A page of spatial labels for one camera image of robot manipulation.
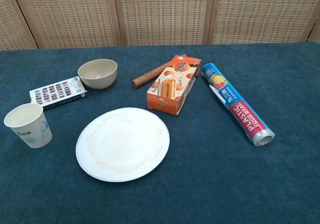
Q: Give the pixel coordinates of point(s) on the orange snack box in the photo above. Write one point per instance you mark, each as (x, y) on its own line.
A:
(172, 86)

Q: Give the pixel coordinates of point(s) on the beige bowl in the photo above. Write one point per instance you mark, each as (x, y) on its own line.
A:
(98, 82)

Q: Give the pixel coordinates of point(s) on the blue plastic food wrap roll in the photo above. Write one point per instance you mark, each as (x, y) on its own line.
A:
(237, 104)

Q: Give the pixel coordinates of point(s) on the woven folding screen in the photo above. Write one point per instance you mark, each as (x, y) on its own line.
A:
(162, 14)

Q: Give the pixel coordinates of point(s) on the white paper cup blue print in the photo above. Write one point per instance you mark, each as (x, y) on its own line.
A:
(35, 131)

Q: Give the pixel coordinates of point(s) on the white paper plate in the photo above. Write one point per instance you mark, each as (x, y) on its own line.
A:
(122, 146)

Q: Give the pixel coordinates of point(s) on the white box with picture grid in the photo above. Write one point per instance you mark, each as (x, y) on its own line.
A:
(56, 92)

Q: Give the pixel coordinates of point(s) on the teal table cloth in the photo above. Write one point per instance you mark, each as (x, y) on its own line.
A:
(225, 179)

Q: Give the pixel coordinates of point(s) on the brown wooden rolling pin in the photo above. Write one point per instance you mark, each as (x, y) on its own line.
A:
(145, 79)

